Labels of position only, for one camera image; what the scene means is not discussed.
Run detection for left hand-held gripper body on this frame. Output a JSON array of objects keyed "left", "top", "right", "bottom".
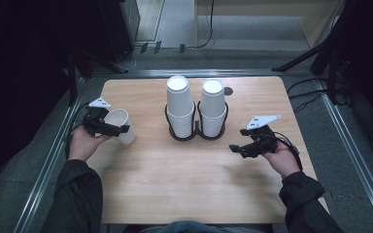
[{"left": 82, "top": 96, "right": 112, "bottom": 137}]

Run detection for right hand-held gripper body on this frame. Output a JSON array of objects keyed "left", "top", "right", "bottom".
[{"left": 246, "top": 114, "right": 282, "bottom": 159}]

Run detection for single white paper cup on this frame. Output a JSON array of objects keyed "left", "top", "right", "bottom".
[{"left": 104, "top": 108, "right": 137, "bottom": 146}]

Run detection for black double cup holder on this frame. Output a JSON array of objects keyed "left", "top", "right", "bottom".
[{"left": 164, "top": 101, "right": 230, "bottom": 142}]

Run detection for stack of white paper cups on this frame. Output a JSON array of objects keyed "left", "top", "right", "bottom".
[
  {"left": 199, "top": 78, "right": 227, "bottom": 139},
  {"left": 165, "top": 75, "right": 196, "bottom": 140}
]

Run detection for person's left hand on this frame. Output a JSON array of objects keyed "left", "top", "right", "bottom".
[{"left": 68, "top": 124, "right": 112, "bottom": 162}]

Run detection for person's right hand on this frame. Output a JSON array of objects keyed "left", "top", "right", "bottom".
[{"left": 260, "top": 141, "right": 302, "bottom": 180}]

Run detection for black metal stand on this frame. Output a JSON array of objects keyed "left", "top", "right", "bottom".
[{"left": 65, "top": 48, "right": 129, "bottom": 105}]

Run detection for black cabinet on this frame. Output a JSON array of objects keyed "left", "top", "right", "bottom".
[{"left": 97, "top": 0, "right": 141, "bottom": 63}]

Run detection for black tripod stand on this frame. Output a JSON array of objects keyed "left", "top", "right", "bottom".
[{"left": 271, "top": 0, "right": 351, "bottom": 73}]

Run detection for light wooden shelf unit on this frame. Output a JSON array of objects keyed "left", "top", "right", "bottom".
[{"left": 193, "top": 0, "right": 348, "bottom": 50}]

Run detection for right hand-held gripper cable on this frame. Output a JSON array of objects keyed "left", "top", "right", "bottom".
[{"left": 272, "top": 130, "right": 304, "bottom": 172}]

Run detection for black floor cables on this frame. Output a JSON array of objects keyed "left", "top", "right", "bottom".
[{"left": 286, "top": 77, "right": 330, "bottom": 114}]

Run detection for metal floor rail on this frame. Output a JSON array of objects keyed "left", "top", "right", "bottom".
[
  {"left": 13, "top": 77, "right": 89, "bottom": 233},
  {"left": 315, "top": 79, "right": 373, "bottom": 233}
]

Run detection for hanging black cable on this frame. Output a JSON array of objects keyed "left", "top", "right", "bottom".
[{"left": 196, "top": 0, "right": 216, "bottom": 50}]

